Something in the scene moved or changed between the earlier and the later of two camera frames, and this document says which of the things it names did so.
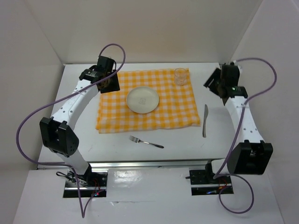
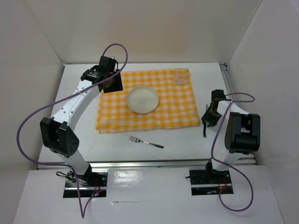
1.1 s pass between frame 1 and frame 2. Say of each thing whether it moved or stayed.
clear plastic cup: stayed
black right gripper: moved
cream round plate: stayed
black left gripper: stayed
